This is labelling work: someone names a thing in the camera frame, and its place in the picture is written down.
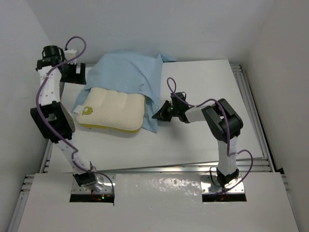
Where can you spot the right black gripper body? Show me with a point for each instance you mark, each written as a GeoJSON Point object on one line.
{"type": "Point", "coordinates": [168, 111]}

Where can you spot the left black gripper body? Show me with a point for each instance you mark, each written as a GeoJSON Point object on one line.
{"type": "Point", "coordinates": [70, 75]}

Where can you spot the light blue pillowcase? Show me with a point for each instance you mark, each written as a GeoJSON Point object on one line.
{"type": "Point", "coordinates": [130, 73]}

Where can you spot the cream pillow with yellow edge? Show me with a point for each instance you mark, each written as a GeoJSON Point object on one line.
{"type": "Point", "coordinates": [109, 109]}

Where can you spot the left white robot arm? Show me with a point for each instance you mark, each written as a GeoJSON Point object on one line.
{"type": "Point", "coordinates": [58, 66]}

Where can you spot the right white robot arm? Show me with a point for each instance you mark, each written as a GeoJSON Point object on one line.
{"type": "Point", "coordinates": [224, 123]}

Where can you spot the white front cover panel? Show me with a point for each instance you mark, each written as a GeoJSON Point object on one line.
{"type": "Point", "coordinates": [158, 203]}

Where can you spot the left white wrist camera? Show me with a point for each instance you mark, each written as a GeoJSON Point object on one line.
{"type": "Point", "coordinates": [70, 53]}

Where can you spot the aluminium frame rail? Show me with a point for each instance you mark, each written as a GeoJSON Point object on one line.
{"type": "Point", "coordinates": [247, 165]}

